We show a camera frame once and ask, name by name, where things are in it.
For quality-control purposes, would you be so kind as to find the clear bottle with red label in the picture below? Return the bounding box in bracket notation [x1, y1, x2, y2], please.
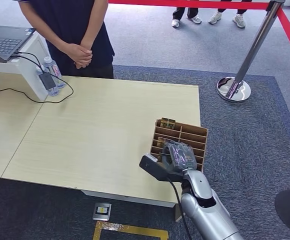
[44, 56, 66, 91]

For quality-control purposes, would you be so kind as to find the gold patterned card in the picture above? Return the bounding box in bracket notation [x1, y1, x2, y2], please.
[156, 136, 172, 150]
[159, 117, 177, 131]

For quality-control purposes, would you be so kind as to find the desk leg panel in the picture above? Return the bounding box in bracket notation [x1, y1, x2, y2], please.
[174, 203, 183, 223]

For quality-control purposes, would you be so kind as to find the person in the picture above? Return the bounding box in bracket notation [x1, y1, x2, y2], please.
[13, 0, 116, 80]
[208, 0, 251, 30]
[171, 0, 202, 29]

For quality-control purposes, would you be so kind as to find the person's right hand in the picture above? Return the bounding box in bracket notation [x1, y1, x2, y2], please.
[63, 42, 94, 66]

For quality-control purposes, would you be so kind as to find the long black desk cable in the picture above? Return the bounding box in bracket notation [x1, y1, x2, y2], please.
[0, 73, 75, 105]

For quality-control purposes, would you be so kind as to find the brown slotted card tray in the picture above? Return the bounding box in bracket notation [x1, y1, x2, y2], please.
[150, 118, 209, 173]

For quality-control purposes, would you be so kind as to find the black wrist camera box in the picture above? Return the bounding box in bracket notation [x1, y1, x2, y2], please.
[138, 154, 185, 183]

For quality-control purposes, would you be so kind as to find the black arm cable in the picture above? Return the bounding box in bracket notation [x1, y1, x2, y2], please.
[168, 178, 193, 240]

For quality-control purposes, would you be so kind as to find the black adapter box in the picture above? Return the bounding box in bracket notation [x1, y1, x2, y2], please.
[39, 71, 57, 91]

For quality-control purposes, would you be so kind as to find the white laptop riser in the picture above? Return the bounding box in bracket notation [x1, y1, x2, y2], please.
[0, 33, 51, 102]

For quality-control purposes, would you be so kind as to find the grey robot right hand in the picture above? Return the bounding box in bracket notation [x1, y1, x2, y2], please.
[162, 140, 198, 174]

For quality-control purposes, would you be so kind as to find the clear plastic water bottle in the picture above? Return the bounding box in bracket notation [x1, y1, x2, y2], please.
[36, 64, 60, 97]

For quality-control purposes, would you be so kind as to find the white desk crossbeam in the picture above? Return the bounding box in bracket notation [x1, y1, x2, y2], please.
[81, 189, 177, 209]

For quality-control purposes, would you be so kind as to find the chrome stanchion post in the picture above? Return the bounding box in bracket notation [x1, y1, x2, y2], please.
[216, 0, 286, 104]

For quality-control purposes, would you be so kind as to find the metal floor socket box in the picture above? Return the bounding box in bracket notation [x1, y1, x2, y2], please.
[92, 202, 113, 222]

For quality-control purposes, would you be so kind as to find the person's left hand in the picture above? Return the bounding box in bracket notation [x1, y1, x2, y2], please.
[74, 39, 94, 70]

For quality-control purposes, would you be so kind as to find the short black laptop cable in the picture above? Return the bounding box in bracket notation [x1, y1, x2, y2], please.
[14, 51, 45, 72]
[11, 54, 45, 74]

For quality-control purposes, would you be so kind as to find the yellow floor tape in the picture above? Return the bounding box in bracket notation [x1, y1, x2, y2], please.
[92, 220, 170, 240]

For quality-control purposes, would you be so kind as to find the dark grey laptop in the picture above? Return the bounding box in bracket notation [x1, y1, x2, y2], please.
[0, 24, 36, 64]

